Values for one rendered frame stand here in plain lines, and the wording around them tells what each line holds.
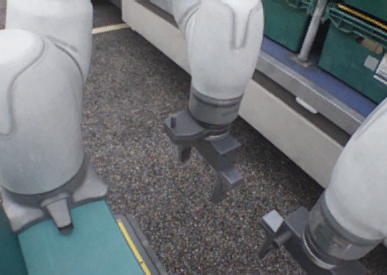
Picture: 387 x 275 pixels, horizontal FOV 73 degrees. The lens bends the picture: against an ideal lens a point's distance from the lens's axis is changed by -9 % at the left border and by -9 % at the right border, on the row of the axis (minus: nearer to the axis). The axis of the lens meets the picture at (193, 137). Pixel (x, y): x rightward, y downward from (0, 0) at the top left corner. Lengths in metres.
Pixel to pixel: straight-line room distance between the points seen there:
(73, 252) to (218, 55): 0.37
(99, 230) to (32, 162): 0.16
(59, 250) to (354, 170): 0.42
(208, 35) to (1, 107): 0.28
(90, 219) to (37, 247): 0.09
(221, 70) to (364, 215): 0.26
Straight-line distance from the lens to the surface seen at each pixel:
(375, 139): 0.29
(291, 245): 0.47
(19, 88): 0.39
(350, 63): 1.22
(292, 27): 1.34
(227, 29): 0.40
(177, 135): 0.47
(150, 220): 1.34
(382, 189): 0.29
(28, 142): 0.42
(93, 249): 0.49
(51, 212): 0.50
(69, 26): 0.54
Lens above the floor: 1.16
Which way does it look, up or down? 43 degrees down
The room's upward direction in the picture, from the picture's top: 9 degrees clockwise
